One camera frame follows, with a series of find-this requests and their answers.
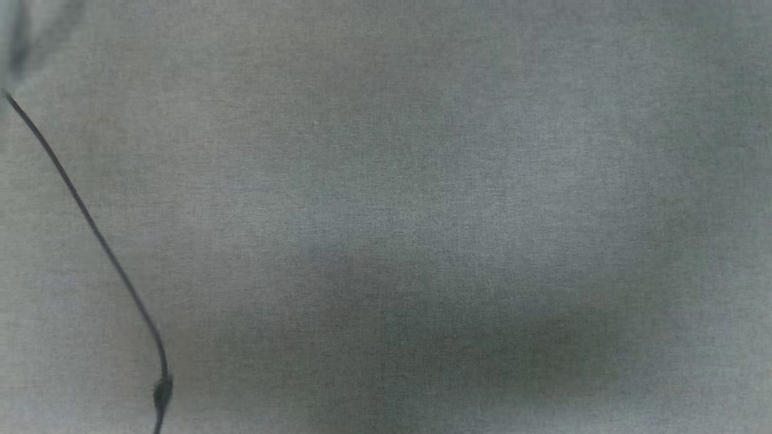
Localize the grey fabric sofa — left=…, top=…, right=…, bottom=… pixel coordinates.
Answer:
left=0, top=0, right=772, bottom=434

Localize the thin black cable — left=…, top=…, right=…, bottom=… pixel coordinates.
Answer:
left=2, top=89, right=174, bottom=434

